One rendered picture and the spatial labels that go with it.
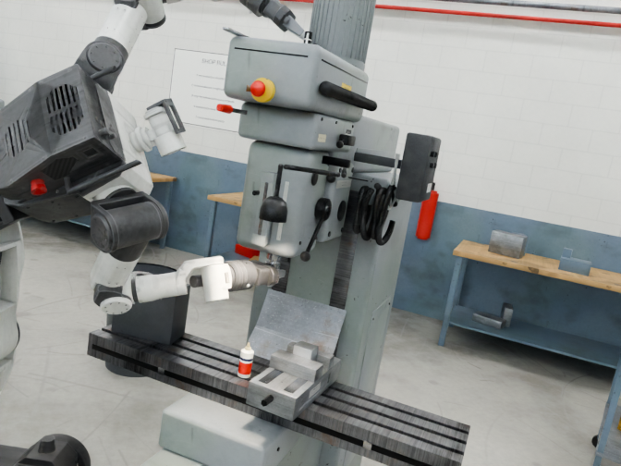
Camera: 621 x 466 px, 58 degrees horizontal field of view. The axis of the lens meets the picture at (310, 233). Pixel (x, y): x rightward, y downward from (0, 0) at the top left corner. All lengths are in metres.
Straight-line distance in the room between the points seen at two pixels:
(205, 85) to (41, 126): 5.54
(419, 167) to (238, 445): 0.97
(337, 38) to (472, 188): 4.08
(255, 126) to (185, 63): 5.45
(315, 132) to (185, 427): 0.91
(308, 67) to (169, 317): 0.96
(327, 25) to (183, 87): 5.22
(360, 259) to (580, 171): 3.96
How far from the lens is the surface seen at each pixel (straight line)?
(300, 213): 1.58
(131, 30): 1.64
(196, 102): 6.87
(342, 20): 1.84
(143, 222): 1.30
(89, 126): 1.26
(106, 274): 1.44
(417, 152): 1.76
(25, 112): 1.39
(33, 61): 8.56
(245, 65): 1.51
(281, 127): 1.55
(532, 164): 5.73
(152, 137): 1.43
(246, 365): 1.77
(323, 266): 2.06
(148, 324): 1.97
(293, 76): 1.45
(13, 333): 1.69
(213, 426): 1.69
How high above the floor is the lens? 1.68
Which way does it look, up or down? 10 degrees down
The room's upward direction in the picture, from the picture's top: 9 degrees clockwise
